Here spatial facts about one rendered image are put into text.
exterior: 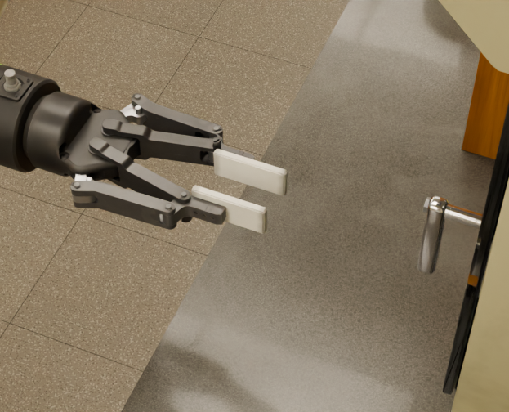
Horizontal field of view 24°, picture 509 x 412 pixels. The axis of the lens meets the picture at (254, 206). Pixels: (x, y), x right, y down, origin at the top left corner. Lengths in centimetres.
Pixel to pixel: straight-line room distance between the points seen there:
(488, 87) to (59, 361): 127
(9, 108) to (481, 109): 53
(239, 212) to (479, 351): 24
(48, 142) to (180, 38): 186
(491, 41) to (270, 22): 220
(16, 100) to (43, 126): 3
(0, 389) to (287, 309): 117
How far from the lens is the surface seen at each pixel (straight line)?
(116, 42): 294
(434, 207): 99
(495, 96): 133
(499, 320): 100
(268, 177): 107
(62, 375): 233
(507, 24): 78
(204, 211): 105
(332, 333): 123
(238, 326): 123
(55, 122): 110
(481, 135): 138
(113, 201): 106
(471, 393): 110
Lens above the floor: 195
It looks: 50 degrees down
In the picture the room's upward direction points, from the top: straight up
